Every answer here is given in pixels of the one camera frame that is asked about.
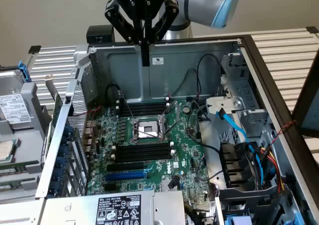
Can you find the green motherboard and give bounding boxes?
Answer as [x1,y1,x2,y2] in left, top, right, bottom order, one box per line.
[86,99,212,203]

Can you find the silver drive bracket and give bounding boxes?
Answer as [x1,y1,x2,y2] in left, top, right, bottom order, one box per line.
[205,96,244,122]

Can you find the black box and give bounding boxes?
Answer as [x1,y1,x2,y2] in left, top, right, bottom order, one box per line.
[86,25,115,44]

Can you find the dark grey plastic disk bay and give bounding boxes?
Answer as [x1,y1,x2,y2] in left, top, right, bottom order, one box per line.
[218,184,300,225]

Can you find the blue data wire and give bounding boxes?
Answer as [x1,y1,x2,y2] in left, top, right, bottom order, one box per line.
[216,108,265,186]

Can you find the silver power supply with label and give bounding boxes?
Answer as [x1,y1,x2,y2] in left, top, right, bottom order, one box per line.
[37,190,186,225]

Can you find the yellow black wire bundle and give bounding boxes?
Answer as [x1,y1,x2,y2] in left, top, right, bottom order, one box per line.
[183,202,198,220]

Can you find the thick black looped cable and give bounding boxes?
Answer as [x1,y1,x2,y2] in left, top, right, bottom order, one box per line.
[106,84,121,105]

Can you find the thin metal locking lever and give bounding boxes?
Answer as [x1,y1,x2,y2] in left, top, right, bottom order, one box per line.
[134,121,181,139]
[118,90,135,118]

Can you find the white case sticker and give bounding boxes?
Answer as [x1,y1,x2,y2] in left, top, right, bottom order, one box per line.
[149,56,165,66]

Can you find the CPU socket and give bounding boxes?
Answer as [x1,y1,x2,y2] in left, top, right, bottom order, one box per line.
[131,116,167,144]

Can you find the blue card latch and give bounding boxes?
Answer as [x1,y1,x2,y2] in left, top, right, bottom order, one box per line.
[49,180,62,195]
[58,145,70,158]
[63,125,75,138]
[56,156,67,170]
[52,167,65,181]

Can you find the open grey PC case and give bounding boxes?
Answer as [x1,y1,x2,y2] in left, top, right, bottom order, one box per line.
[34,34,319,225]

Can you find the black RAM slot white latches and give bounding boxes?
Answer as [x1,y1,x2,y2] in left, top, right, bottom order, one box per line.
[115,97,170,107]
[115,103,170,113]
[111,149,175,162]
[111,141,174,155]

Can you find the blue plastic clip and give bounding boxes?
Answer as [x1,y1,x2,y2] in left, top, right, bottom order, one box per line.
[294,206,304,225]

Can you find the blue disk carrier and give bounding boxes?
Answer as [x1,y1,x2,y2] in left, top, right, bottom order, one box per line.
[17,60,32,83]

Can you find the silver socket cover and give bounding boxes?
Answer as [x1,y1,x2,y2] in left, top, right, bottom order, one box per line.
[161,100,180,136]

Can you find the thin black wire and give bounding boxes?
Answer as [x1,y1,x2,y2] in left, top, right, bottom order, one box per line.
[168,68,200,99]
[195,53,222,104]

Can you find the blue expansion slot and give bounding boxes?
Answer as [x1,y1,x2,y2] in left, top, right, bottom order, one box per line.
[105,171,147,183]

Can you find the long black expansion slot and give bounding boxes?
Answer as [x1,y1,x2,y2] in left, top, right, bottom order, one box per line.
[106,161,145,173]

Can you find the red yellow black power wire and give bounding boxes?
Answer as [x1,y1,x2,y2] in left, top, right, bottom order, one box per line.
[258,146,287,195]

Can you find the dark leaning panel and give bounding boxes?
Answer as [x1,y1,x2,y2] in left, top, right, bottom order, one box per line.
[291,49,319,137]

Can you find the red black twisted wire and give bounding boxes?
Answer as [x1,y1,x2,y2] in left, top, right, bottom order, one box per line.
[275,119,298,136]
[73,105,103,118]

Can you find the silver hard disk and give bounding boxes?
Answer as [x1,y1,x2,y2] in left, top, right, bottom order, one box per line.
[0,70,34,130]

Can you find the silver CPU chip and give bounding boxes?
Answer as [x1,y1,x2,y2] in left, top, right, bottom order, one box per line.
[0,139,21,164]

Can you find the green graphics card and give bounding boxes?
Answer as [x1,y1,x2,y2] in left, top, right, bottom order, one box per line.
[44,74,63,118]

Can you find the silver metal disk bay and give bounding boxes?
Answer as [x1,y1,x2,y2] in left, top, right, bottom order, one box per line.
[220,52,274,148]

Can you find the blue plastic handle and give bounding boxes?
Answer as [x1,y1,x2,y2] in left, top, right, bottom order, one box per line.
[224,215,253,225]

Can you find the grey drive unit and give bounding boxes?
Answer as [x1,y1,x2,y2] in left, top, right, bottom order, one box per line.
[0,82,52,203]

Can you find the black angled plug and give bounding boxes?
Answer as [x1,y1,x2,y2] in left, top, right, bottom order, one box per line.
[167,175,181,190]

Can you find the silver finned heatsink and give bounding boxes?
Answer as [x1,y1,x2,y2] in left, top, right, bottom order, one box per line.
[160,179,181,193]

